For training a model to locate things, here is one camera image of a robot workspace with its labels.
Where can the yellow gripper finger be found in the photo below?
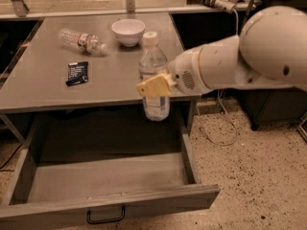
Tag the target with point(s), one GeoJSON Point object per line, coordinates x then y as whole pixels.
{"type": "Point", "coordinates": [156, 86]}

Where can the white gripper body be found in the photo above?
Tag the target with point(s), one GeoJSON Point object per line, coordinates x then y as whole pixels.
{"type": "Point", "coordinates": [185, 71]}

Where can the blue label plastic water bottle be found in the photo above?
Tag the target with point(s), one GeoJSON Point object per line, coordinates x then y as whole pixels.
{"type": "Point", "coordinates": [153, 61]}

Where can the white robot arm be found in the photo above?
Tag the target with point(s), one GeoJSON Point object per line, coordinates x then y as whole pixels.
{"type": "Point", "coordinates": [269, 53]}

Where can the clear plastic bottle red label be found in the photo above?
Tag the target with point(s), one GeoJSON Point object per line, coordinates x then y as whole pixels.
{"type": "Point", "coordinates": [83, 42]}

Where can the open grey top drawer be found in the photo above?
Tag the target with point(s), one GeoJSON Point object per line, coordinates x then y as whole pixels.
{"type": "Point", "coordinates": [103, 160]}

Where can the white ceramic bowl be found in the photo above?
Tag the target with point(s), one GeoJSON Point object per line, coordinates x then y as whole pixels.
{"type": "Point", "coordinates": [128, 32]}

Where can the dark blue snack packet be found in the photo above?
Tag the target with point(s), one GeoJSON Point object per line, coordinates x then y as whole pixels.
{"type": "Point", "coordinates": [77, 73]}

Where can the grey cabinet table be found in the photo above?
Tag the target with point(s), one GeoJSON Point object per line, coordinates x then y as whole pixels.
{"type": "Point", "coordinates": [37, 81]}

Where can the black drawer handle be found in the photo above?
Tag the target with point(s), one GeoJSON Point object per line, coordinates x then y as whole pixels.
{"type": "Point", "coordinates": [96, 217]}

